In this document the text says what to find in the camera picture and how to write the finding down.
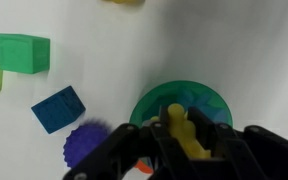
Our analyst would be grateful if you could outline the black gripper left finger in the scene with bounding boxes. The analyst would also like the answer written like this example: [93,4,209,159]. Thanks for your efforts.
[62,105,192,180]

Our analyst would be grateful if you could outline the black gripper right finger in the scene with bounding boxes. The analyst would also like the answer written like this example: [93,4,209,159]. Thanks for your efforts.
[187,106,288,180]

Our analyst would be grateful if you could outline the yellow microbe toy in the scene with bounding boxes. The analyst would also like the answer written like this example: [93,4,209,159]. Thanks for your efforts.
[149,103,212,160]

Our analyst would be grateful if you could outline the green translucent bowl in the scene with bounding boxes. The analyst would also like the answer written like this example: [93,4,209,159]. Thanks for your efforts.
[128,80,234,129]

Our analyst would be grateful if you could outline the light blue toy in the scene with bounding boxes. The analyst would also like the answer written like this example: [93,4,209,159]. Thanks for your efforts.
[177,88,230,124]

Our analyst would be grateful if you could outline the yellow rounded toy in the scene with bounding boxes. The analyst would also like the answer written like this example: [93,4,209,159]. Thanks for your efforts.
[103,0,146,5]

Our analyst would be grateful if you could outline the purple spiky ball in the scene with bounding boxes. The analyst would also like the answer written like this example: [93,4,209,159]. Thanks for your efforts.
[63,119,113,169]

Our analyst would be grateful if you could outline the navy blue cube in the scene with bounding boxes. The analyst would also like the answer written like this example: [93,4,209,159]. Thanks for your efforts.
[30,85,87,135]

